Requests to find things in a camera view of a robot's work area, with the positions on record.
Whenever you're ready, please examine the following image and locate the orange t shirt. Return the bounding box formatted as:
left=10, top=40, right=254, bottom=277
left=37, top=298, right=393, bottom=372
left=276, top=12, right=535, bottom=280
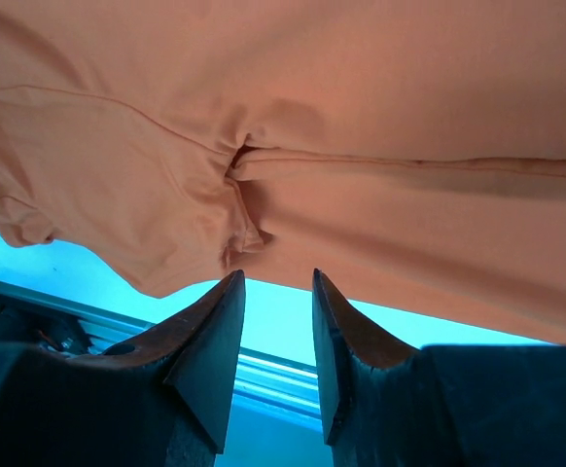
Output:
left=0, top=1, right=566, bottom=343

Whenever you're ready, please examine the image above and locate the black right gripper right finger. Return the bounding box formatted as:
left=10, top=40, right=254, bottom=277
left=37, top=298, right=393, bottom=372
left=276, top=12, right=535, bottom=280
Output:
left=312, top=270, right=566, bottom=466

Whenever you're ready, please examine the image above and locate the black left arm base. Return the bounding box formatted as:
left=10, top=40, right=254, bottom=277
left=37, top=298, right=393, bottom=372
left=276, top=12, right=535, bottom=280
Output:
left=0, top=294, right=92, bottom=355

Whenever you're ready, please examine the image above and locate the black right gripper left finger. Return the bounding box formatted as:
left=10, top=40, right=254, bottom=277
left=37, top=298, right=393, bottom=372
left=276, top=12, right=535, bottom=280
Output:
left=0, top=269, right=247, bottom=467

